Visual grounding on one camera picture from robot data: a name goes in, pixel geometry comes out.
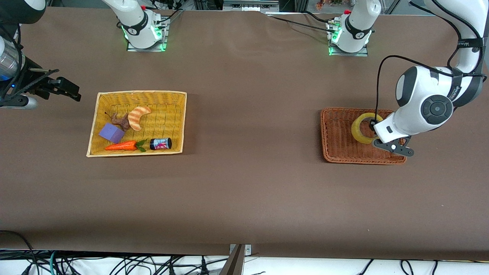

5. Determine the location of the clear yellowish tape roll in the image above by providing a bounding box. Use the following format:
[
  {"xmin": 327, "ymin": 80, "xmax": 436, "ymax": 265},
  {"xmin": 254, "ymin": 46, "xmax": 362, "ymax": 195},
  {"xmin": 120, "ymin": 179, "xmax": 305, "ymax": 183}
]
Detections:
[{"xmin": 351, "ymin": 112, "xmax": 385, "ymax": 145}]

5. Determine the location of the brown wicker basket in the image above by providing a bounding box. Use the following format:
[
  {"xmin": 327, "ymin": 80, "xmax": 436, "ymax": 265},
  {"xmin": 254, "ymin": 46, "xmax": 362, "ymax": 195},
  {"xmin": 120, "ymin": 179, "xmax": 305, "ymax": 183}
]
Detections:
[{"xmin": 320, "ymin": 107, "xmax": 407, "ymax": 165}]

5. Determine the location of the purple cube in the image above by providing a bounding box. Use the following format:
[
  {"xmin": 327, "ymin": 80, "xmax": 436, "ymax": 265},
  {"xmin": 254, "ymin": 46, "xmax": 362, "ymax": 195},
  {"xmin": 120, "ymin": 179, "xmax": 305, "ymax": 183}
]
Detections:
[{"xmin": 99, "ymin": 123, "xmax": 125, "ymax": 144}]

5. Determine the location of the brown dried leaf toy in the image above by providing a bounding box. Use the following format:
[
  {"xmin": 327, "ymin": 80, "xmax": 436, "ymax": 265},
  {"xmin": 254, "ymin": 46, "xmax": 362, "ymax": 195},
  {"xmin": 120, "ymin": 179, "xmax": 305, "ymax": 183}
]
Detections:
[{"xmin": 105, "ymin": 112, "xmax": 130, "ymax": 132}]

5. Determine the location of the toy croissant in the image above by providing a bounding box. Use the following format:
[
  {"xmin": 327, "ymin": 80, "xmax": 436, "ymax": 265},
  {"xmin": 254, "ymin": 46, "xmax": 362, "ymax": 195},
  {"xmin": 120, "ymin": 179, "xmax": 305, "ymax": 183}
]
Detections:
[{"xmin": 127, "ymin": 106, "xmax": 152, "ymax": 131}]

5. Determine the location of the orange toy carrot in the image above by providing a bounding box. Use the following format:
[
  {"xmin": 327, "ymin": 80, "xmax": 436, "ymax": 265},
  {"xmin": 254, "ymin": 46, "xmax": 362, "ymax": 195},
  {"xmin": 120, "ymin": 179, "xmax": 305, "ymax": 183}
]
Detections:
[{"xmin": 105, "ymin": 140, "xmax": 147, "ymax": 152}]

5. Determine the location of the small black can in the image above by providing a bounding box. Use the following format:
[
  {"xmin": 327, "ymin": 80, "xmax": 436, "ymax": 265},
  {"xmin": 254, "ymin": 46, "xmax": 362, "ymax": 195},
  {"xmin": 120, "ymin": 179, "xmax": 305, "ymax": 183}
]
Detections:
[{"xmin": 150, "ymin": 137, "xmax": 173, "ymax": 150}]

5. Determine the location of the yellow wicker basket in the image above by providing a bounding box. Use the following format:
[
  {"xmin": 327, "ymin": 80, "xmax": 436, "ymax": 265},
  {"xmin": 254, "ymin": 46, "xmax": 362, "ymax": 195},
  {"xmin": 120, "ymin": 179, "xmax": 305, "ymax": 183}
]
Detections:
[{"xmin": 86, "ymin": 90, "xmax": 187, "ymax": 158}]

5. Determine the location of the grey background box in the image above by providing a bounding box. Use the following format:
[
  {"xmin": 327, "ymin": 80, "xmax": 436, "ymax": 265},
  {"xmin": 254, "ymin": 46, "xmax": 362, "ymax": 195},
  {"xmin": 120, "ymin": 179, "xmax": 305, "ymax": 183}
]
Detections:
[{"xmin": 223, "ymin": 0, "xmax": 280, "ymax": 12}]

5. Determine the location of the aluminium profile leg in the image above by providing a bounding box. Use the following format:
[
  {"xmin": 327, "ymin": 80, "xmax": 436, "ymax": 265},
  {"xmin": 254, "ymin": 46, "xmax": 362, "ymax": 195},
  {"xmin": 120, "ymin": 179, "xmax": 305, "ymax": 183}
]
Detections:
[{"xmin": 219, "ymin": 244, "xmax": 245, "ymax": 275}]

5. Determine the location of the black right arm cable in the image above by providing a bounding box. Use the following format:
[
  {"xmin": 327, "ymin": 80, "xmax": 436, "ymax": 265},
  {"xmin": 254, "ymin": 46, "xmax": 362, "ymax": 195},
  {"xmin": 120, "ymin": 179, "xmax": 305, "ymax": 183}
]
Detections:
[{"xmin": 0, "ymin": 23, "xmax": 60, "ymax": 98}]

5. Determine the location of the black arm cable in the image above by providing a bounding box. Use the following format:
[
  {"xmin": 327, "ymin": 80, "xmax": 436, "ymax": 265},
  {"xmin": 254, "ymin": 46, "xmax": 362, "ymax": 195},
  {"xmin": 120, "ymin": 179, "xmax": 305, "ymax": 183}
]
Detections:
[
  {"xmin": 0, "ymin": 23, "xmax": 60, "ymax": 98},
  {"xmin": 376, "ymin": 0, "xmax": 488, "ymax": 123}
]

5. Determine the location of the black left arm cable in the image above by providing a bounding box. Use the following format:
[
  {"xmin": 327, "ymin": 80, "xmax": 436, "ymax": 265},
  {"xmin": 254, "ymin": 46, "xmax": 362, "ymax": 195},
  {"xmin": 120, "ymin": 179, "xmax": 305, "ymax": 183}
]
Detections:
[{"xmin": 376, "ymin": 0, "xmax": 488, "ymax": 123}]

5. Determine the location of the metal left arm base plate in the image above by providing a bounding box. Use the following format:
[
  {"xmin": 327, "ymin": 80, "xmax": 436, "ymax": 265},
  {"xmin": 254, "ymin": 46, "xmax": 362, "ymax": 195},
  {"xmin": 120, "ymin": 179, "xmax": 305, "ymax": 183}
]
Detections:
[{"xmin": 328, "ymin": 19, "xmax": 369, "ymax": 57}]

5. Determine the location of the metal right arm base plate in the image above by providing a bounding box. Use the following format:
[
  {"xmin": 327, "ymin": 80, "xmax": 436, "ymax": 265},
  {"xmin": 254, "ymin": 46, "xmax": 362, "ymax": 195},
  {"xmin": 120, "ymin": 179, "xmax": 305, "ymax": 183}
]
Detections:
[{"xmin": 127, "ymin": 17, "xmax": 169, "ymax": 52}]

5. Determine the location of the black base power cable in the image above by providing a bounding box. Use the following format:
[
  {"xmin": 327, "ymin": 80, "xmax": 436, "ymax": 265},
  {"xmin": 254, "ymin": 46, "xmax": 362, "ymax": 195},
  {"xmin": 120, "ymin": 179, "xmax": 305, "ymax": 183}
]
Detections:
[{"xmin": 267, "ymin": 11, "xmax": 337, "ymax": 34}]

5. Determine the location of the black looping floor cable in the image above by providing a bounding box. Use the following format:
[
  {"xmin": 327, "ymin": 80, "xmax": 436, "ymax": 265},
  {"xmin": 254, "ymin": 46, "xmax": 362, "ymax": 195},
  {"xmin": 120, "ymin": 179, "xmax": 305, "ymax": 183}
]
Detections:
[{"xmin": 0, "ymin": 230, "xmax": 38, "ymax": 275}]

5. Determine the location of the metal table edge bracket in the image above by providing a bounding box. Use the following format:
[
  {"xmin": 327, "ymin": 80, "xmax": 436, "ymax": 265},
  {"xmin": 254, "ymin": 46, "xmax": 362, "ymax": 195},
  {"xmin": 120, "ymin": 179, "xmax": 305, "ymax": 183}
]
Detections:
[{"xmin": 229, "ymin": 244, "xmax": 252, "ymax": 256}]

